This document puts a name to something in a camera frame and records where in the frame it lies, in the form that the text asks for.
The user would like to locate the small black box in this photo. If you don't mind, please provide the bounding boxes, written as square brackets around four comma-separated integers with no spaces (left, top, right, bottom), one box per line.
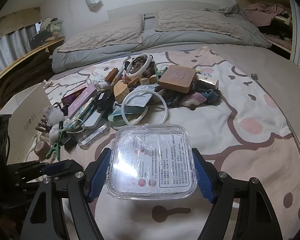
[61,137,77,152]

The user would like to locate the clear phone case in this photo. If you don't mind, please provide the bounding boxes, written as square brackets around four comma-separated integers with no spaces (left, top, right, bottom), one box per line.
[76,110,110,149]

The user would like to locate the purple booklet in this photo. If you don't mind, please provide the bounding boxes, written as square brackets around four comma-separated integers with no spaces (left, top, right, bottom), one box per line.
[67,82,97,118]

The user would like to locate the brown hair claw clip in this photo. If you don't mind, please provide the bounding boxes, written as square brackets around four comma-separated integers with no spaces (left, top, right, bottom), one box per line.
[35,115,52,133]

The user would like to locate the wooden square box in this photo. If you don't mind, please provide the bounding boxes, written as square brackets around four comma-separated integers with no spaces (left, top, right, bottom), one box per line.
[159,64,197,93]

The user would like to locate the large white plastic ring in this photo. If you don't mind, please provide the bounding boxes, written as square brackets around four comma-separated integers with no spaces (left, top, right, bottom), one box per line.
[121,90,168,126]

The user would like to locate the dark knitted pouch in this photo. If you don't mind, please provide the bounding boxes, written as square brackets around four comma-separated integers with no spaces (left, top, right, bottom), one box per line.
[162,86,223,111]

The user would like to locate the grey curtain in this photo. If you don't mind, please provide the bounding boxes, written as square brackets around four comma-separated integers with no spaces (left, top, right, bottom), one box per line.
[0,25,38,80]

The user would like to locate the patterned face mask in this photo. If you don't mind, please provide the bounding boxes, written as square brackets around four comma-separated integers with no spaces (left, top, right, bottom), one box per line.
[62,97,95,133]

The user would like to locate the heart-shaped wooden piece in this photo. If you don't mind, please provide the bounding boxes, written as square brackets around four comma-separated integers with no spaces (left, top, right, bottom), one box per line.
[113,81,129,103]

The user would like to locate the white cardboard box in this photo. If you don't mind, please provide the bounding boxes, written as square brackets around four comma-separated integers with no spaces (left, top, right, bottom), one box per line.
[0,83,52,158]

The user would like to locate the black round compact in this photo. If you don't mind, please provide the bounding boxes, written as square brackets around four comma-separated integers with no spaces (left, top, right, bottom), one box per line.
[94,90,111,104]

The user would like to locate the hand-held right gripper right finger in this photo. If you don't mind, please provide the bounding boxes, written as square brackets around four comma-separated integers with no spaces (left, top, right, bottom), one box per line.
[191,147,283,240]

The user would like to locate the grey duvet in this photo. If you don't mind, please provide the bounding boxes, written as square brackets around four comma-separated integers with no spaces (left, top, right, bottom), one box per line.
[51,2,273,73]

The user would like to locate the white fluffy pompom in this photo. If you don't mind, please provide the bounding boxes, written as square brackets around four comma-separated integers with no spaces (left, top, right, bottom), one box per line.
[44,105,65,143]

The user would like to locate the dark brown folded blanket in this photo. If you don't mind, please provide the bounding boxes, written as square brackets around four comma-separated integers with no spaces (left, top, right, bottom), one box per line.
[0,52,55,103]

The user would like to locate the teal round dish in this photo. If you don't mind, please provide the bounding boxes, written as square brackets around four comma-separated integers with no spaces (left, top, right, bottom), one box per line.
[107,105,133,128]

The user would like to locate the white foil packet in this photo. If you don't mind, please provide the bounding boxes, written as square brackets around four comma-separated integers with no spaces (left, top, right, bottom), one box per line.
[130,84,160,105]

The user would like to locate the beige printed curtain valance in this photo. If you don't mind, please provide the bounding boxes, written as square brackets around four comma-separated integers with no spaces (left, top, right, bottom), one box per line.
[0,7,42,39]

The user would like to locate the white headboard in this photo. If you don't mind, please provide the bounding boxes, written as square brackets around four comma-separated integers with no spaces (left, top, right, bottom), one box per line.
[107,3,220,19]

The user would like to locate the brown tape roll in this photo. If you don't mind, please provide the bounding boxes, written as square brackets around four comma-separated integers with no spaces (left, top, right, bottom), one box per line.
[35,140,52,158]

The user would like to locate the white cap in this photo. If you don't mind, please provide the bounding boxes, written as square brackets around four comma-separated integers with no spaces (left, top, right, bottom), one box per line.
[39,17,59,29]

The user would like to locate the wooden shelf unit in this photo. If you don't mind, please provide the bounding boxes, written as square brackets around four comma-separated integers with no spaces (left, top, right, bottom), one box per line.
[0,36,65,115]

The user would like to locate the green plush toy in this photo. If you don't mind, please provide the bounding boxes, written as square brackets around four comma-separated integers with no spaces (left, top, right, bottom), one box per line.
[49,20,63,34]

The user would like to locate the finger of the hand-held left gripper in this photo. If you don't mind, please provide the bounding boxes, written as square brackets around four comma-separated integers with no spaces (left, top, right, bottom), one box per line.
[41,159,84,180]
[6,160,49,188]

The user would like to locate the dark red flat box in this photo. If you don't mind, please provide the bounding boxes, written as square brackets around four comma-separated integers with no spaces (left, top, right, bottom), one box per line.
[61,87,88,104]

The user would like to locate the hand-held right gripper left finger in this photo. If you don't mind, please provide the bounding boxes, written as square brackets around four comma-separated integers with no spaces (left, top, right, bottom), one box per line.
[20,147,113,240]

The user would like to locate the small white ring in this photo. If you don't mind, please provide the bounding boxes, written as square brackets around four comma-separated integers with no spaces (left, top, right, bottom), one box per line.
[125,53,153,78]

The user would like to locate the pink clothes pile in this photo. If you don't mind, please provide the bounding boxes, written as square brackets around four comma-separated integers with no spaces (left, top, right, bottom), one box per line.
[244,2,292,28]

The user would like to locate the beige quilted pillow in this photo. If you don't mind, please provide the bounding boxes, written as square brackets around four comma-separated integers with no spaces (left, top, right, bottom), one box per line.
[57,14,144,53]
[154,7,243,40]

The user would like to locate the clear plastic container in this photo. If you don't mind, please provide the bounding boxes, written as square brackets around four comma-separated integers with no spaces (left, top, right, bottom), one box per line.
[107,124,198,201]

